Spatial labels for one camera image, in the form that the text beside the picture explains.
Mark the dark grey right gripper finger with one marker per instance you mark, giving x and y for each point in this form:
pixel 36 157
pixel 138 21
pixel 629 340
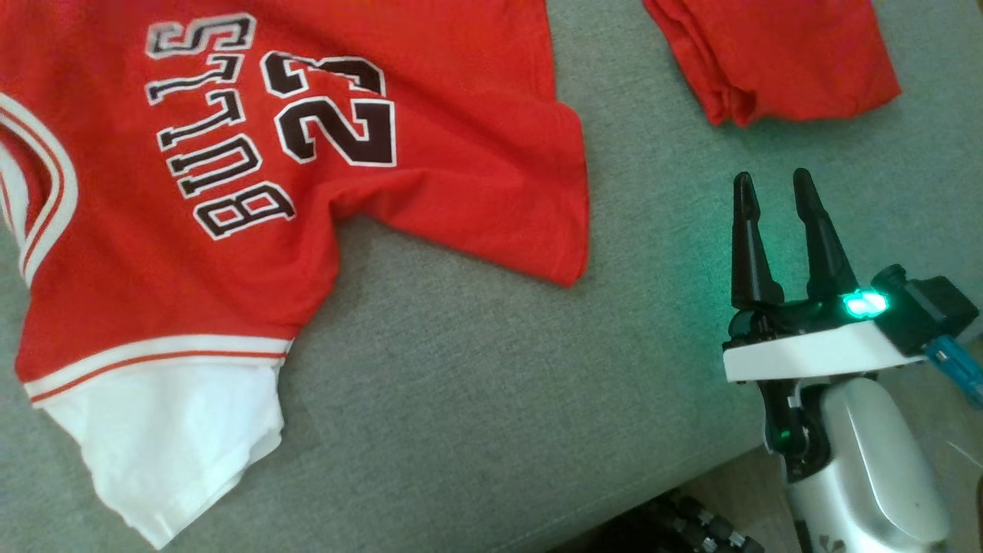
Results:
pixel 749 253
pixel 828 261

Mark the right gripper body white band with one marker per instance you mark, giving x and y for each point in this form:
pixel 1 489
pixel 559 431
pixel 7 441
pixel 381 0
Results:
pixel 806 353

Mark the red shorts with white stripe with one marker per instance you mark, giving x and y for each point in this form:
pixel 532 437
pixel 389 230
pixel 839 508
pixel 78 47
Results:
pixel 791 54

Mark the red Bulls jersey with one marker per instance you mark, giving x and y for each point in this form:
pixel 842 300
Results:
pixel 422 192

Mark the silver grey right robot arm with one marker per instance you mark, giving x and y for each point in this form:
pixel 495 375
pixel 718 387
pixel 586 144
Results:
pixel 875 461

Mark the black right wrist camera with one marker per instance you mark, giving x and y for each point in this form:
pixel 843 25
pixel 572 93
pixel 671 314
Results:
pixel 929 307

